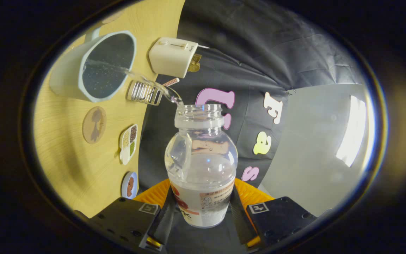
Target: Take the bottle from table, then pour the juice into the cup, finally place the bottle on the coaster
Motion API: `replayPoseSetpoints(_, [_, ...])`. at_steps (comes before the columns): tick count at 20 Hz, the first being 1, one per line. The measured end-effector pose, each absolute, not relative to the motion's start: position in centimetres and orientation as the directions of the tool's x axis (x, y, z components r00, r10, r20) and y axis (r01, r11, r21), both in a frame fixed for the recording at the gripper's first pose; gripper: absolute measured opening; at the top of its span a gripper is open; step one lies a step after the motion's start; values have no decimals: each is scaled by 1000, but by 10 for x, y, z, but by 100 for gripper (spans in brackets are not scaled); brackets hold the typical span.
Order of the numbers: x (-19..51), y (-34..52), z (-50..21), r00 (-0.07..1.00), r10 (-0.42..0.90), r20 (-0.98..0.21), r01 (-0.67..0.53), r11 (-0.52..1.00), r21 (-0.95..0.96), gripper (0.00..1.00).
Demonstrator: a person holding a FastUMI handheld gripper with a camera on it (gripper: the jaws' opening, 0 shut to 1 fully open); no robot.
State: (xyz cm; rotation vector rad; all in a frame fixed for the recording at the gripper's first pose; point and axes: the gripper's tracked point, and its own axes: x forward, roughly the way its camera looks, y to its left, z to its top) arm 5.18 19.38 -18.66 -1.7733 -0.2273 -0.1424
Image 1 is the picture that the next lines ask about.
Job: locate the black backdrop cloth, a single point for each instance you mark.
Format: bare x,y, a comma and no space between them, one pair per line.
259,63

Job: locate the light wooden table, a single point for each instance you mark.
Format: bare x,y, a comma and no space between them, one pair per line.
69,165

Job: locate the clear plastic juice bottle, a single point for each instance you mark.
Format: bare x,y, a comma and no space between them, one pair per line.
201,169

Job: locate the small blue plate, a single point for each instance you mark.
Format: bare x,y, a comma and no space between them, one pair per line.
124,190

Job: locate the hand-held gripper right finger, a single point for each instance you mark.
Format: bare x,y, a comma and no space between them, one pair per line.
280,218

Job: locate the round brown coaster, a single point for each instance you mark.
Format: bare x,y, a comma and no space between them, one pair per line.
94,125

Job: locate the white toaster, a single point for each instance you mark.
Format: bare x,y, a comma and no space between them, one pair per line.
169,56

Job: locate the brown toast slices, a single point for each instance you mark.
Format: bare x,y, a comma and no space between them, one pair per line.
195,63

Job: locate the brown meat piece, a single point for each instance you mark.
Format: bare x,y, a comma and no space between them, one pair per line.
130,186

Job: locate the pale blue cup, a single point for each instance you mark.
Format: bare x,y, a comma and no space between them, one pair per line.
65,77

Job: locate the white divided dish of grains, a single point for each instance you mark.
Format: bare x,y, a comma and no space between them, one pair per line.
127,148

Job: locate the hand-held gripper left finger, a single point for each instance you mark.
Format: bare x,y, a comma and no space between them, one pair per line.
125,218

